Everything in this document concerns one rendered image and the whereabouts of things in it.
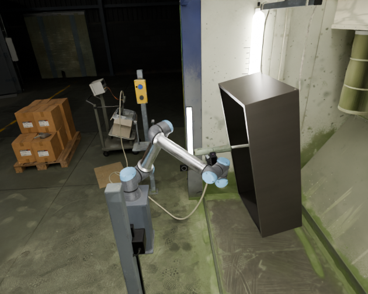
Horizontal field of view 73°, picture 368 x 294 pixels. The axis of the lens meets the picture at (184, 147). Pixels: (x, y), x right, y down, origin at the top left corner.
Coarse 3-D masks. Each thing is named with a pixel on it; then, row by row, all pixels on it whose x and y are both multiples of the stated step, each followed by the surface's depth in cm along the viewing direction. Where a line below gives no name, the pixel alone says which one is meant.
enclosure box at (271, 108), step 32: (224, 96) 210; (256, 96) 158; (288, 96) 153; (256, 128) 160; (288, 128) 163; (256, 160) 171; (288, 160) 175; (256, 192) 184; (288, 192) 189; (256, 224) 221; (288, 224) 205
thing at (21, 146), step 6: (36, 132) 422; (18, 138) 402; (24, 138) 402; (30, 138) 400; (12, 144) 386; (18, 144) 388; (24, 144) 390; (30, 144) 391; (18, 150) 392; (24, 150) 394; (30, 150) 396; (18, 156) 396; (24, 156) 398; (30, 156) 400; (24, 162) 402
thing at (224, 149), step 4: (244, 144) 207; (248, 144) 206; (200, 148) 201; (204, 148) 203; (208, 148) 203; (212, 148) 203; (216, 148) 202; (220, 148) 202; (224, 148) 202; (228, 148) 203; (232, 148) 205; (196, 152) 200; (200, 152) 201; (204, 152) 201; (208, 152) 202; (216, 152) 203; (220, 152) 204
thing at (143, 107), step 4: (140, 72) 269; (144, 104) 285; (144, 108) 287; (144, 112) 289; (144, 116) 291; (144, 120) 294; (144, 124) 296; (144, 128) 299; (148, 128) 300; (144, 132) 301; (148, 140) 306; (152, 176) 330; (152, 180) 333; (152, 184) 336; (152, 188) 339
